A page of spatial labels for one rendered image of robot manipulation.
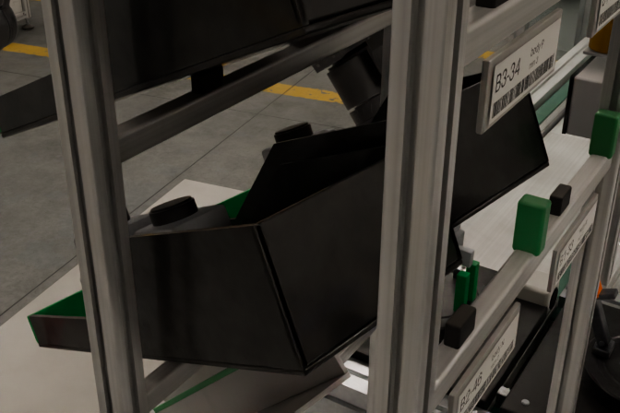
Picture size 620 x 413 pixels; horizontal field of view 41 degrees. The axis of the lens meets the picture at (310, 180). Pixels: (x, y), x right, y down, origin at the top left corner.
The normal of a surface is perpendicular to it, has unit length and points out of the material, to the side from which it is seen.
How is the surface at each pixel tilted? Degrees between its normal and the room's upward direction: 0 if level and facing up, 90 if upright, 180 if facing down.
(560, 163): 0
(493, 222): 0
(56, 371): 0
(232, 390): 90
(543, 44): 90
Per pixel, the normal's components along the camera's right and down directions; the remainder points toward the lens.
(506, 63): 0.84, 0.25
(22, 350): 0.00, -0.89
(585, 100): -0.54, 0.38
